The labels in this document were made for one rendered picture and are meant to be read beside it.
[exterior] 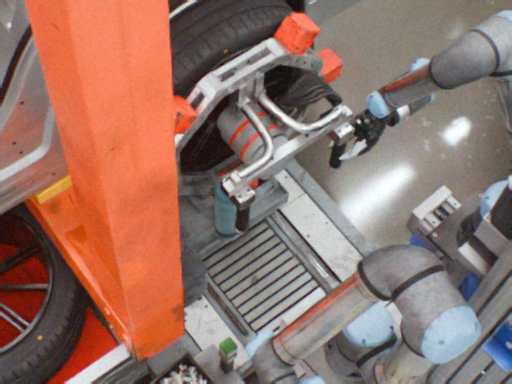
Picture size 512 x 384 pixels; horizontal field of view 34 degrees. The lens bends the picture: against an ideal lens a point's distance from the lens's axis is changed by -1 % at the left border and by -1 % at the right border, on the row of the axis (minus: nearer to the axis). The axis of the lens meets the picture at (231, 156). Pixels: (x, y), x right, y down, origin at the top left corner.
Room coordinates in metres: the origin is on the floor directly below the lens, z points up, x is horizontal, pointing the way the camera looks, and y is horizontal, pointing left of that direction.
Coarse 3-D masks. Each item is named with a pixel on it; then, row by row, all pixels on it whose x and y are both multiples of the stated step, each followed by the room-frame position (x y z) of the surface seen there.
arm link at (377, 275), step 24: (360, 264) 0.69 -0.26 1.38; (384, 264) 0.67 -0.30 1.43; (408, 264) 0.66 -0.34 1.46; (432, 264) 0.66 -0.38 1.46; (336, 288) 0.66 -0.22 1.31; (360, 288) 0.64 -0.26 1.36; (384, 288) 0.63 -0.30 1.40; (312, 312) 0.63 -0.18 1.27; (336, 312) 0.61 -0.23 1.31; (360, 312) 0.61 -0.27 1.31; (264, 336) 0.61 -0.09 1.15; (288, 336) 0.59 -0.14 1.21; (312, 336) 0.58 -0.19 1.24; (264, 360) 0.56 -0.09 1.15; (288, 360) 0.55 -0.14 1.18
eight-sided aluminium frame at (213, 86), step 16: (256, 48) 1.41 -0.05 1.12; (272, 48) 1.41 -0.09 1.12; (240, 64) 1.36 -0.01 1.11; (256, 64) 1.35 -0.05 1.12; (272, 64) 1.38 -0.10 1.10; (288, 64) 1.41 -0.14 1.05; (304, 64) 1.45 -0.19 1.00; (320, 64) 1.49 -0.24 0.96; (208, 80) 1.29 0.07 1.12; (240, 80) 1.31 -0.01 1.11; (192, 96) 1.27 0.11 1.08; (208, 96) 1.26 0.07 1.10; (224, 96) 1.27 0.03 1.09; (208, 112) 1.24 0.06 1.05; (304, 112) 1.47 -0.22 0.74; (192, 128) 1.21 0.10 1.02; (288, 128) 1.44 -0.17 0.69; (176, 144) 1.18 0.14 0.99; (176, 160) 1.17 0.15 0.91; (240, 160) 1.38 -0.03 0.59; (192, 176) 1.26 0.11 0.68; (208, 176) 1.29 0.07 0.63; (224, 176) 1.30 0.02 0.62; (192, 192) 1.21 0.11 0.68; (208, 192) 1.24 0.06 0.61
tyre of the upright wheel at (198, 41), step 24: (168, 0) 1.51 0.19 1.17; (216, 0) 1.52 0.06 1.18; (240, 0) 1.53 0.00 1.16; (264, 0) 1.56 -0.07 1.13; (192, 24) 1.43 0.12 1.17; (216, 24) 1.43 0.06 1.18; (240, 24) 1.44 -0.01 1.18; (264, 24) 1.46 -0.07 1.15; (192, 48) 1.36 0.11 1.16; (216, 48) 1.36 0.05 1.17; (240, 48) 1.41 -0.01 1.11; (312, 48) 1.59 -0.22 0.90; (192, 72) 1.31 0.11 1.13
